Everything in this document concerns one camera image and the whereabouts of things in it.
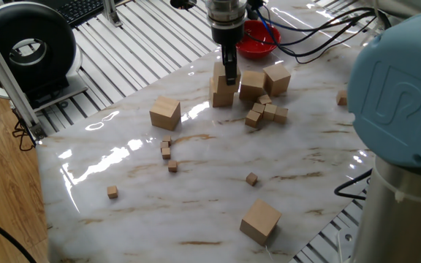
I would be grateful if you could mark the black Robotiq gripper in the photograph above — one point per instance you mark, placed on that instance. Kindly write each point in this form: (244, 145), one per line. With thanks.
(227, 34)

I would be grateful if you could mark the marble pattern board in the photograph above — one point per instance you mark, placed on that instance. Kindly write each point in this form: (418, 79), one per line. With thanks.
(232, 204)

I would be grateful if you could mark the small wooden cube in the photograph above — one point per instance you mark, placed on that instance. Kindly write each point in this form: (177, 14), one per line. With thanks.
(163, 145)
(167, 139)
(112, 192)
(166, 153)
(172, 166)
(251, 179)

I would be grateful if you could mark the medium wooden cube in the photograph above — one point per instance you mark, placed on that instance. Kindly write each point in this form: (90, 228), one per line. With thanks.
(257, 108)
(269, 111)
(280, 115)
(264, 99)
(253, 119)
(341, 98)

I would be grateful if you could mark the red bowl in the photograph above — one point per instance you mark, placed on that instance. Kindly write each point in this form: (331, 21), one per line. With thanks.
(258, 47)

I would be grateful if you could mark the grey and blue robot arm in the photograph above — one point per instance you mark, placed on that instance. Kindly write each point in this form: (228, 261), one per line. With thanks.
(397, 91)

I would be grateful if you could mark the black round object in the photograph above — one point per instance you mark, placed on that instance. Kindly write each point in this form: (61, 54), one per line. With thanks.
(183, 3)

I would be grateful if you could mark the aluminium frame profile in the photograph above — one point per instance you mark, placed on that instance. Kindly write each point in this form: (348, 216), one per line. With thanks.
(111, 14)
(6, 78)

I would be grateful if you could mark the large wooden cube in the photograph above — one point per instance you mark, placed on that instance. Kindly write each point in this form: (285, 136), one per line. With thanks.
(278, 80)
(259, 221)
(218, 78)
(251, 87)
(164, 114)
(219, 100)

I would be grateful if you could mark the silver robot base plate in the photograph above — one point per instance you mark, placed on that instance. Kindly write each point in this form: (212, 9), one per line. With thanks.
(346, 239)

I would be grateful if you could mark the black keyboard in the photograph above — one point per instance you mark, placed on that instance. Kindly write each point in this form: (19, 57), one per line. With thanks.
(80, 9)

